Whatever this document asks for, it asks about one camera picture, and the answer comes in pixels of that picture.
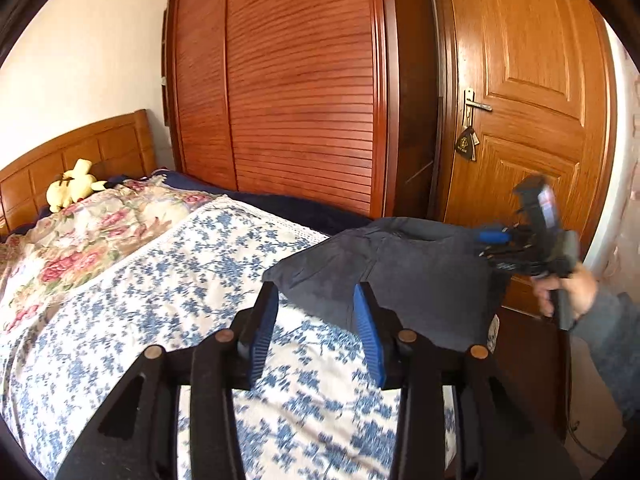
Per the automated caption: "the blue floral blanket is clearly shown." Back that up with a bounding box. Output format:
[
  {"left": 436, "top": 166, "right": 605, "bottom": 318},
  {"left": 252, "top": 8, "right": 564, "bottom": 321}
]
[{"left": 0, "top": 195, "right": 501, "bottom": 480}]

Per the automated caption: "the black jacket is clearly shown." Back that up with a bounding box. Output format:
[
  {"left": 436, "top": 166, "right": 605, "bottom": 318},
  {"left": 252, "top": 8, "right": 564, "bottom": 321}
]
[{"left": 262, "top": 217, "right": 507, "bottom": 352}]

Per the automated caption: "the yellow plush toy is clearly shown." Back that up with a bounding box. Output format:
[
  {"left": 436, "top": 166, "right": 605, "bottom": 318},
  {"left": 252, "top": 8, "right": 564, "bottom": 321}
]
[{"left": 46, "top": 159, "right": 109, "bottom": 214}]

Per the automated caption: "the wooden door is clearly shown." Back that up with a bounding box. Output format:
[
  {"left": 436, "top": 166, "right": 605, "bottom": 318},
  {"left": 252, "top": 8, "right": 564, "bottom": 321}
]
[{"left": 430, "top": 0, "right": 619, "bottom": 317}]

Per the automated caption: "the person's right forearm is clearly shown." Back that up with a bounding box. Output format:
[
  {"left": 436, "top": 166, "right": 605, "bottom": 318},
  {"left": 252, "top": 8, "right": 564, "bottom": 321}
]
[{"left": 570, "top": 290, "right": 640, "bottom": 433}]

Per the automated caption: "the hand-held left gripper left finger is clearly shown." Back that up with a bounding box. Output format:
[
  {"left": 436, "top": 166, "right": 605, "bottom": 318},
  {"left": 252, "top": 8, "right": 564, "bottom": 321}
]
[{"left": 55, "top": 281, "right": 280, "bottom": 480}]

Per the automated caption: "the person's right hand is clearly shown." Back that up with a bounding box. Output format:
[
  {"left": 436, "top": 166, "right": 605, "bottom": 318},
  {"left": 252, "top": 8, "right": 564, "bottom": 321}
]
[{"left": 532, "top": 262, "right": 599, "bottom": 322}]

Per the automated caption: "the dark triangular key tag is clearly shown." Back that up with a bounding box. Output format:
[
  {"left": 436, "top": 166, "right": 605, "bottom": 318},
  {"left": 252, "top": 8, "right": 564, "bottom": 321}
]
[{"left": 454, "top": 127, "right": 481, "bottom": 164}]

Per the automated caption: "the wooden bed headboard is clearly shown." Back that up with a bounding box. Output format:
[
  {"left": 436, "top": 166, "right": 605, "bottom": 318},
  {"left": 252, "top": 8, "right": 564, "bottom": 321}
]
[{"left": 0, "top": 109, "right": 159, "bottom": 235}]

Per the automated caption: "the black cable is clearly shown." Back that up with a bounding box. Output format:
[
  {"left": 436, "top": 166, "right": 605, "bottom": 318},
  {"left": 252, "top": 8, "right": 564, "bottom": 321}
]
[{"left": 564, "top": 407, "right": 613, "bottom": 462}]

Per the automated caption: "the pink floral quilt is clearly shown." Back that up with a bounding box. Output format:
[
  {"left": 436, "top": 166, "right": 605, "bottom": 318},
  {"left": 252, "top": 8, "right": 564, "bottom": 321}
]
[{"left": 0, "top": 177, "right": 221, "bottom": 333}]

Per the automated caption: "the brass door handle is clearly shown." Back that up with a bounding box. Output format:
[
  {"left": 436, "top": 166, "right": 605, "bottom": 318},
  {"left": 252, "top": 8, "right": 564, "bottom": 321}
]
[{"left": 462, "top": 88, "right": 493, "bottom": 127}]

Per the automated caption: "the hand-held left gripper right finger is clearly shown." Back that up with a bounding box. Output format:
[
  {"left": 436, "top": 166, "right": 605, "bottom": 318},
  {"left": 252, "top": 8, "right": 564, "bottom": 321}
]
[{"left": 353, "top": 282, "right": 583, "bottom": 480}]

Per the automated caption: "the wooden slatted wardrobe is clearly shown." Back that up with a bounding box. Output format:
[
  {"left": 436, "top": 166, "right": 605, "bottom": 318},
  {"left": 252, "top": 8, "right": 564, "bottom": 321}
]
[{"left": 162, "top": 0, "right": 442, "bottom": 222}]

